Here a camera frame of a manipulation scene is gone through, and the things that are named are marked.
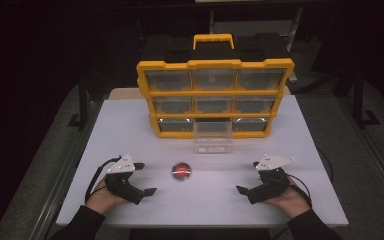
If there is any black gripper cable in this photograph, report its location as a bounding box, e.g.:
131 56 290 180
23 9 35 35
287 173 314 208
84 155 123 204

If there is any person's left hand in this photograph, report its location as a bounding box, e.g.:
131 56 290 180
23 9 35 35
85 178 130 215

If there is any group of closed clear drawers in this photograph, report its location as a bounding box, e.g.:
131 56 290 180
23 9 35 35
145 68 286 133

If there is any aluminium rail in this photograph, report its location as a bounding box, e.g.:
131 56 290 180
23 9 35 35
339 96 384 208
29 99 105 240

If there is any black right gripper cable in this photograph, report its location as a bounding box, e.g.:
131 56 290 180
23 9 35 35
287 173 314 208

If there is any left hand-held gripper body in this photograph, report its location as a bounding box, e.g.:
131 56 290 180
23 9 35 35
104 153 145 206

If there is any clear plastic drawer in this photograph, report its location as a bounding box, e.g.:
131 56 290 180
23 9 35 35
193 120 234 155

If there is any person's right hand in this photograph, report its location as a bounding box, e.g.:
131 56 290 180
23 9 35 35
262 176 312 220

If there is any beige wooden board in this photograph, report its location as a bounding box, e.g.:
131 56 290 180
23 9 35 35
107 87 142 101

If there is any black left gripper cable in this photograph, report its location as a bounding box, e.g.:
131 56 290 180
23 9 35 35
84 155 123 204

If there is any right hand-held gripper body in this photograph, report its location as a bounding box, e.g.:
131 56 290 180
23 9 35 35
246 153 296 205

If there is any red round disc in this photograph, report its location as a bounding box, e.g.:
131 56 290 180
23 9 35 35
171 162 192 181

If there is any yellow and black drawer organizer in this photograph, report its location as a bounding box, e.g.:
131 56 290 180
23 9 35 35
135 33 296 140

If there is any black metal stand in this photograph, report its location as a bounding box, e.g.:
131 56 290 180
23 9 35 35
351 64 382 130
67 71 97 132

